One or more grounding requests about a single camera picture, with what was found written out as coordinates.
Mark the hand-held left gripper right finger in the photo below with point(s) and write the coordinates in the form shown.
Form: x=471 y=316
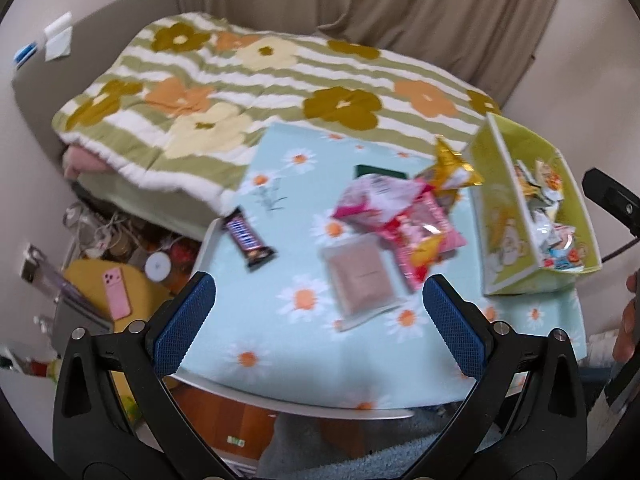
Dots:
x=455 y=327

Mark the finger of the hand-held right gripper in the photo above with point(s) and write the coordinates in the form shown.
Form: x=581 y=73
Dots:
x=612 y=197

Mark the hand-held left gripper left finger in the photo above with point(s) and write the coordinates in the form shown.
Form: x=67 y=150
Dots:
x=182 y=325

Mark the white orange snack packet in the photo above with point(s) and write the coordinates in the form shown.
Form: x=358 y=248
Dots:
x=547 y=177

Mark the red white snack packet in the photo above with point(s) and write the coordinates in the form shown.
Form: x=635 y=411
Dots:
x=565 y=252

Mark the yellow crinkled snack packet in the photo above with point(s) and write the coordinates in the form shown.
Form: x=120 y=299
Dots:
x=525 y=180

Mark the red pink clear packet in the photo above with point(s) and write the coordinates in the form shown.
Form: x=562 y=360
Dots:
x=425 y=240

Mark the brown chocolate bar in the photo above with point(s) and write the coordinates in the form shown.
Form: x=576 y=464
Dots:
x=247 y=240

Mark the yellow-green cardboard box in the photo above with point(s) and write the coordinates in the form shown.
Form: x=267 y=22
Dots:
x=500 y=230

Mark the pinkish-brown square packet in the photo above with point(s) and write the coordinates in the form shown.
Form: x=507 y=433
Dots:
x=360 y=275

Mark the pink snack packet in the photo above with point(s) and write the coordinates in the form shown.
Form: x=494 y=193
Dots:
x=370 y=200

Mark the gold triangular snack packet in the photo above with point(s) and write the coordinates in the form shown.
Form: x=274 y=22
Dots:
x=450 y=170

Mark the person's right hand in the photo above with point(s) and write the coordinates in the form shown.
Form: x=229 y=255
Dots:
x=626 y=335

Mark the white round disc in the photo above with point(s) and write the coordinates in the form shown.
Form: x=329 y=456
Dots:
x=158 y=266

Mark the pink phone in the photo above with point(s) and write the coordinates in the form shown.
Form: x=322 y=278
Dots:
x=116 y=294

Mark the daisy print tablecloth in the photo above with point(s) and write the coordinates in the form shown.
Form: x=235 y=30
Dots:
x=280 y=340

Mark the wooden cabinet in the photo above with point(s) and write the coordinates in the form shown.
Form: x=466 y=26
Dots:
x=215 y=420

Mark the grey flat box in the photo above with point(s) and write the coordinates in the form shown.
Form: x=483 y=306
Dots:
x=80 y=317

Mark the yellow stool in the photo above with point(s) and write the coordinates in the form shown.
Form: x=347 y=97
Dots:
x=85 y=280

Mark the clear purple plastic case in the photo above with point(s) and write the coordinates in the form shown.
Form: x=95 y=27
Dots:
x=65 y=285

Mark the dark green card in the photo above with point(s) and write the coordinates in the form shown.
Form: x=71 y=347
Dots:
x=380 y=170

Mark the pink folded cloth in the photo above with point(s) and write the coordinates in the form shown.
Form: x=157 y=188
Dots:
x=82 y=160

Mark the floral striped blanket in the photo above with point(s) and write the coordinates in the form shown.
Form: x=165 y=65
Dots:
x=200 y=100

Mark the beige curtain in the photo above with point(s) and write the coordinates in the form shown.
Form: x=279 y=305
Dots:
x=400 y=5

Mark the blue wall tag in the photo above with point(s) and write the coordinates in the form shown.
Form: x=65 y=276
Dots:
x=25 y=55

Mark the white wall sticker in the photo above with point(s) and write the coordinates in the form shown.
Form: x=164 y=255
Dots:
x=59 y=35

